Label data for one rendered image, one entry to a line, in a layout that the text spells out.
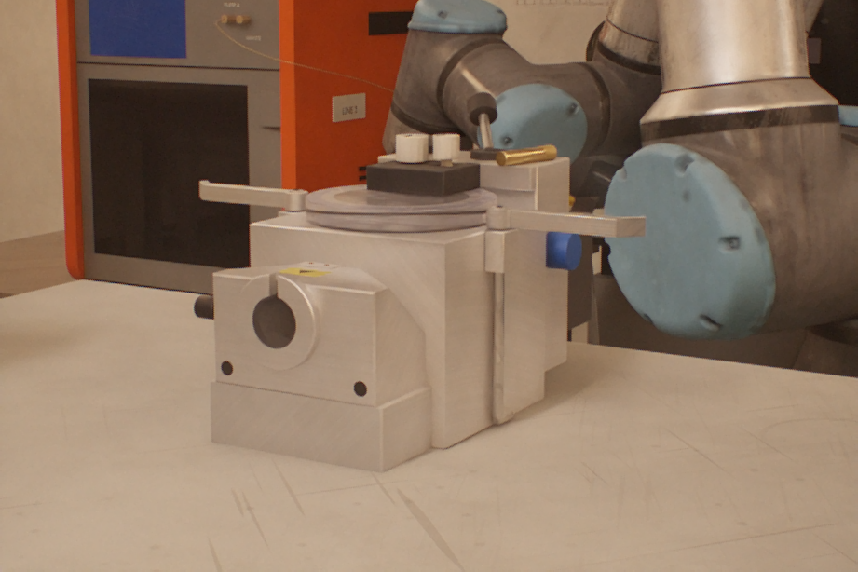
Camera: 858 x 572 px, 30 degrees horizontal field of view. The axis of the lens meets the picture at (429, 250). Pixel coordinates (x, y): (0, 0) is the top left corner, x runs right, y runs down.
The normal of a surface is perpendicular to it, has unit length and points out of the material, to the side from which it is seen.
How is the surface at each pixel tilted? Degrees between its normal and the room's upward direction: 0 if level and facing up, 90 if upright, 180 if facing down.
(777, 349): 90
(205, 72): 90
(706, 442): 0
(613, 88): 59
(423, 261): 90
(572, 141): 114
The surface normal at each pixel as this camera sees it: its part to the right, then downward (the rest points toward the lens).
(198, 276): -0.51, 0.15
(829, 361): -0.81, -0.26
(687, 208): -0.83, 0.18
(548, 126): 0.41, 0.55
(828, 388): 0.00, -0.99
